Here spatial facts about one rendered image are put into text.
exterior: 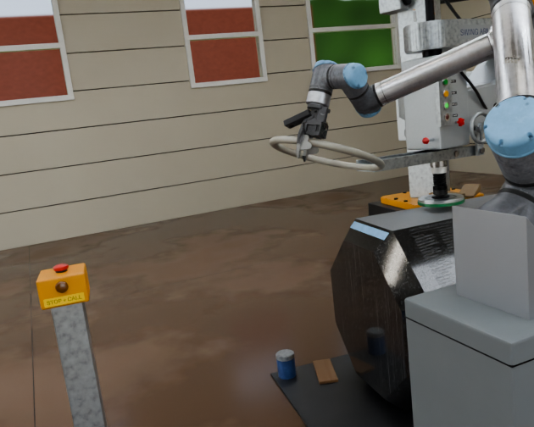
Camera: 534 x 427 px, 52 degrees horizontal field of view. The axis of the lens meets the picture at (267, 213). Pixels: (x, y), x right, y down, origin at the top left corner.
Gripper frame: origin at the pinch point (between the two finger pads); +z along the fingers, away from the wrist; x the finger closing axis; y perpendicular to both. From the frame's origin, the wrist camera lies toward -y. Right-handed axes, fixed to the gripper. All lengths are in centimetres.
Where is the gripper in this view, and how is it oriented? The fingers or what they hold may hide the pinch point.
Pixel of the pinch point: (300, 156)
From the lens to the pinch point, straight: 211.7
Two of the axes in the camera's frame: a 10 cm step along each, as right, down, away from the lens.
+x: 4.6, 1.2, 8.8
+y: 8.6, 1.9, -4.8
